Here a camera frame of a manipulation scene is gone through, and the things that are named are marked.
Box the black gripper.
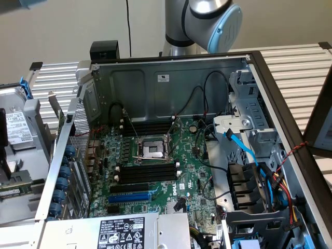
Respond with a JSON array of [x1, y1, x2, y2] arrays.
[[0, 108, 13, 182]]

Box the green RAM stick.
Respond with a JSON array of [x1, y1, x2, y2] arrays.
[[0, 182, 33, 200]]

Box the black RAM slot white latch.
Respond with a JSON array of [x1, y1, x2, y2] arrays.
[[114, 162, 182, 176], [114, 171, 182, 185]]

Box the hard disk with label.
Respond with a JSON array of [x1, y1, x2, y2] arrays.
[[0, 87, 36, 151]]

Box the grey parts rack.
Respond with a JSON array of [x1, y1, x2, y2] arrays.
[[0, 75, 57, 224]]

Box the black box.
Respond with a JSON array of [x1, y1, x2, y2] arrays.
[[89, 40, 120, 62]]

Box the silver power supply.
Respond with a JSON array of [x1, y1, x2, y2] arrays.
[[36, 212, 192, 249]]

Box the long black expansion slot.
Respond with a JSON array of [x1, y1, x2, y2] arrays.
[[109, 182, 150, 195]]

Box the blue expansion slot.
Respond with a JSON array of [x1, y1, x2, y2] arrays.
[[107, 191, 153, 204]]

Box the CPU socket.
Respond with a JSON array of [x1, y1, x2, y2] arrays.
[[132, 136, 173, 165]]

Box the open metal PC case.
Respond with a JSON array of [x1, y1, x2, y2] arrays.
[[35, 50, 332, 249]]

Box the metal socket cover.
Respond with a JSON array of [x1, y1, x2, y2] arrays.
[[165, 116, 182, 159]]

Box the silver chipset heatsink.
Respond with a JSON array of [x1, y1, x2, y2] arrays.
[[165, 201, 188, 215]]

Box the green motherboard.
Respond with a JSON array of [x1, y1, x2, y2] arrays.
[[88, 118, 226, 234]]

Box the silver disk bay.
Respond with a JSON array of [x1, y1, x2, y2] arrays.
[[213, 70, 285, 169]]

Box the blue plastic tab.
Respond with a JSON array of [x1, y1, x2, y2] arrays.
[[231, 238, 262, 249]]

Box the dark framed panel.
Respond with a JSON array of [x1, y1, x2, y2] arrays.
[[302, 64, 332, 157]]

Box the blue plastic disk bracket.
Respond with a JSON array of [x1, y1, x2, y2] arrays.
[[19, 77, 34, 100]]

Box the graphics card with bracket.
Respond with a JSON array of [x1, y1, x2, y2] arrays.
[[48, 90, 65, 133]]

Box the red black twisted wire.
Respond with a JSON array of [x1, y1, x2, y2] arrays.
[[74, 125, 105, 167], [275, 141, 309, 172]]

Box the black wire small loop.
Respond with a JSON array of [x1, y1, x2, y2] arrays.
[[108, 102, 125, 123]]

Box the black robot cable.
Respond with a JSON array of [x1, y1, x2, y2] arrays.
[[126, 0, 132, 59]]

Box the black wire connector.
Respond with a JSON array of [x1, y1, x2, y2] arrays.
[[173, 199, 186, 212]]

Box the black data wire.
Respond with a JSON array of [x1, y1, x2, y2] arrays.
[[195, 123, 230, 173]]

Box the black wire arc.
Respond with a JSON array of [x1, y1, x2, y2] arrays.
[[176, 86, 206, 117]]

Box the yellow black power wires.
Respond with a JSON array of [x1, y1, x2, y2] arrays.
[[188, 225, 208, 243]]

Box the black wire large loop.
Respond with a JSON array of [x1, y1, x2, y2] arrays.
[[203, 71, 232, 122]]

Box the blue data wire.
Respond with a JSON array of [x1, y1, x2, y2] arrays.
[[223, 129, 274, 203]]

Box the black plastic fan duct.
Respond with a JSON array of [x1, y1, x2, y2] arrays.
[[226, 161, 270, 211]]

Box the grey plastic drive frame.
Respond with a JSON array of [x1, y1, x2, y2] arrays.
[[222, 207, 299, 249]]

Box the red yellow power wire harness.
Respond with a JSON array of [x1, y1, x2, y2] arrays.
[[269, 170, 300, 228]]

